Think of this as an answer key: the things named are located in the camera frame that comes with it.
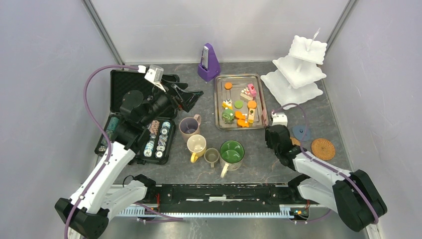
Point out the black poker chip case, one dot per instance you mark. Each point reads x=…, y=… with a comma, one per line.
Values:
x=148, y=135

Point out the small orange macaron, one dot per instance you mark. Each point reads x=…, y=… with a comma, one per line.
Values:
x=228, y=85

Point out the pink mug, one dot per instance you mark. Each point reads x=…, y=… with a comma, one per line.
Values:
x=190, y=126

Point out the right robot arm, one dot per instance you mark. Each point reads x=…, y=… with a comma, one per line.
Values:
x=352, y=195

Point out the small grey-green mug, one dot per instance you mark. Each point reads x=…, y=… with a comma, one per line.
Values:
x=211, y=156

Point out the cream yellow-handled mug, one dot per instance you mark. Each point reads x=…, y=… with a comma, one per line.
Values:
x=197, y=145

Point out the woven brown coaster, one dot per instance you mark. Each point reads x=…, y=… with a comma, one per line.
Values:
x=295, y=141

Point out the pink steel tongs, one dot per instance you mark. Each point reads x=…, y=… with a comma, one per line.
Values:
x=264, y=117

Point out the upper orange fish cake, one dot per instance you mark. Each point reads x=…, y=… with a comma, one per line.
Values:
x=239, y=115

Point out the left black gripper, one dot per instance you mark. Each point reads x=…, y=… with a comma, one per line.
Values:
x=188, y=99

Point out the white three-tier cake stand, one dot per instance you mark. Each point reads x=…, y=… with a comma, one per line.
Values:
x=294, y=81

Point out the yellow rectangular cake bar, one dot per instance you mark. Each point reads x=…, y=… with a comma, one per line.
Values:
x=251, y=115

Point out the green swirl roll cake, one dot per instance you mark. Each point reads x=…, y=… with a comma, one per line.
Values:
x=227, y=115

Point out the white cable duct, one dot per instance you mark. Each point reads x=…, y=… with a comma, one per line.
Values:
x=125, y=202

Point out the purple metronome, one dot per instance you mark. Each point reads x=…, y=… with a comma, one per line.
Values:
x=209, y=66

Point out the orange sandwich cookie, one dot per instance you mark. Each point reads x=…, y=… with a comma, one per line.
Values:
x=251, y=104

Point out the blue smiley coaster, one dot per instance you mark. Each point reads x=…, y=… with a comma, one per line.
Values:
x=301, y=132

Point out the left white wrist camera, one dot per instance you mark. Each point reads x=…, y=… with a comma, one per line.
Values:
x=153, y=74

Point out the orange fish cake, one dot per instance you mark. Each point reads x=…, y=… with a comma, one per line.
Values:
x=242, y=123
x=239, y=115

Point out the lower orange fish cake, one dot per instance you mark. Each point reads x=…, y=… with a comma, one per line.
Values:
x=242, y=123

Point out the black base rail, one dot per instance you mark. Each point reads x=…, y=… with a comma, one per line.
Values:
x=219, y=198

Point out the steel serving tray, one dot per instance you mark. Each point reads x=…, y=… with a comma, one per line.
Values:
x=239, y=82

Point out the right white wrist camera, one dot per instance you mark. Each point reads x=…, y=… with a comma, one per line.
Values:
x=279, y=119

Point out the yellow cake slice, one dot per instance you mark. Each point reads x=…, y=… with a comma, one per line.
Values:
x=227, y=104

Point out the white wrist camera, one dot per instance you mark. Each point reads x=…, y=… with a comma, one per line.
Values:
x=153, y=74
x=279, y=119

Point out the woven coaster far right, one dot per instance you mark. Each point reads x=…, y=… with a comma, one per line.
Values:
x=323, y=149

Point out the pink cake piece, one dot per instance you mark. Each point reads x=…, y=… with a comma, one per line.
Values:
x=252, y=90

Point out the green interior mushroom mug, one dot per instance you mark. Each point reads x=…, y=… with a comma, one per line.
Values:
x=231, y=155

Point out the layered strawberry cake slice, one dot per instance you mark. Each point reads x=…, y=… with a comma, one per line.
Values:
x=246, y=95

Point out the green macaron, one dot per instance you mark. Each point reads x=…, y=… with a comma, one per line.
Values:
x=238, y=104

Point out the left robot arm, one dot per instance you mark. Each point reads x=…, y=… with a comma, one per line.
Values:
x=77, y=222

